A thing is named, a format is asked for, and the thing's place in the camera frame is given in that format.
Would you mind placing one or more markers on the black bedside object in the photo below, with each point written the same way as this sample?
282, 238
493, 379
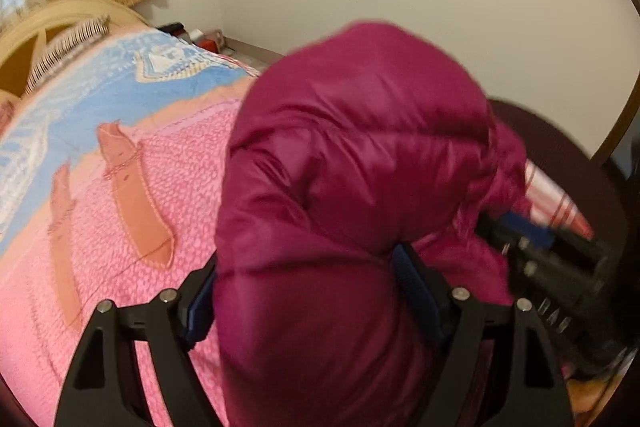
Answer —
171, 28

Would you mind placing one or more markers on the black and white striped pillow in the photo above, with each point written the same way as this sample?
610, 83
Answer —
65, 47

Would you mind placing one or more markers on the magenta puffer jacket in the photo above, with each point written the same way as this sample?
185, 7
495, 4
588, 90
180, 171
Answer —
350, 157

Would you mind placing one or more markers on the wooden door frame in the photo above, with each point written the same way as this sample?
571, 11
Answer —
617, 122

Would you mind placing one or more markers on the wooden bedside table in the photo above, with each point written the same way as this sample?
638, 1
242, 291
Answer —
255, 51

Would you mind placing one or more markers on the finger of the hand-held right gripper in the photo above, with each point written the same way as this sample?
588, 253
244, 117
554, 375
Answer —
527, 229

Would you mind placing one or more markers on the red bedside box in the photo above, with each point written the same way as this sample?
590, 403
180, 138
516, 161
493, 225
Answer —
211, 41

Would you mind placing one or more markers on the cream wooden headboard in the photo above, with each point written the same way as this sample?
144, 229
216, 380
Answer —
30, 32

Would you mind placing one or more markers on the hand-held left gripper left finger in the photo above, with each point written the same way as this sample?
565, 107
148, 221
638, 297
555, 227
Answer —
200, 317

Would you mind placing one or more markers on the person's pink striped shirt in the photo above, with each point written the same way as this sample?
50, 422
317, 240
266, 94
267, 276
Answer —
555, 202

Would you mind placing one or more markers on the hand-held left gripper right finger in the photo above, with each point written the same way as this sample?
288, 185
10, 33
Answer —
415, 292

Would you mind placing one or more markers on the blue and pink printed blanket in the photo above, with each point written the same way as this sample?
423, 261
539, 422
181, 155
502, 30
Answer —
190, 157

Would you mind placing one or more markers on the person's dark jacket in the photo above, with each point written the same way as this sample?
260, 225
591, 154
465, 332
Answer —
560, 137

